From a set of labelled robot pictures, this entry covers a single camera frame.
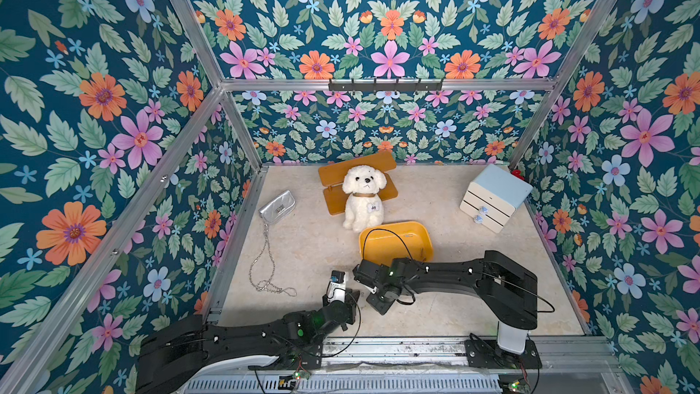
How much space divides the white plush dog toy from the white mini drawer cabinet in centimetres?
34

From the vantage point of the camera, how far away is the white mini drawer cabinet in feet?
3.00

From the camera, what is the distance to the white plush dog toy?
0.92 meters
